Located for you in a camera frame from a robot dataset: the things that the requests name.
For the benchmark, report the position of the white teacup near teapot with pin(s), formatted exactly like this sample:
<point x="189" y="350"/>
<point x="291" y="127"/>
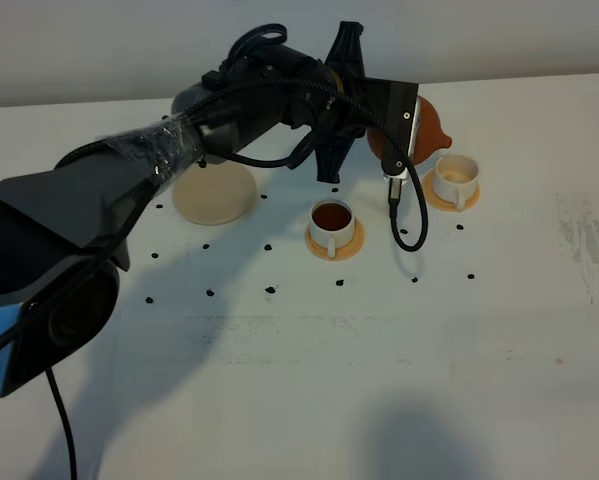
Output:
<point x="332" y="225"/>

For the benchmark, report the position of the brown clay teapot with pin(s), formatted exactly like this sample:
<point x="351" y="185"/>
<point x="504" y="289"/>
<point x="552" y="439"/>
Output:
<point x="430" y="135"/>

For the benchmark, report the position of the orange saucer near teapot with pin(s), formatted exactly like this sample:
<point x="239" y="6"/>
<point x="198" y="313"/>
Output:
<point x="354" y="245"/>

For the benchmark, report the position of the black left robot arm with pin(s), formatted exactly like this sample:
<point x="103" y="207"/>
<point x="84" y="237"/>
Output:
<point x="63" y="232"/>

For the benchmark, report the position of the white teacup far right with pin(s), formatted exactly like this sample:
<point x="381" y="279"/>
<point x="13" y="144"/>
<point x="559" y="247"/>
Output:
<point x="456" y="179"/>

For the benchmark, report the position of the beige round teapot coaster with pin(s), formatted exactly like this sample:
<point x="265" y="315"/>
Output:
<point x="215" y="194"/>

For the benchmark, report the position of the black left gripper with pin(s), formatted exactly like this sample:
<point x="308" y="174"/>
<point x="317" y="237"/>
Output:
<point x="332" y="93"/>

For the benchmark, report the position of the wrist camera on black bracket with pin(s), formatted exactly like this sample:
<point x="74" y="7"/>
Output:
<point x="397" y="105"/>

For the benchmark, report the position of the orange saucer far right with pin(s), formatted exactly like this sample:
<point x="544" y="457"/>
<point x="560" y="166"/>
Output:
<point x="436" y="202"/>

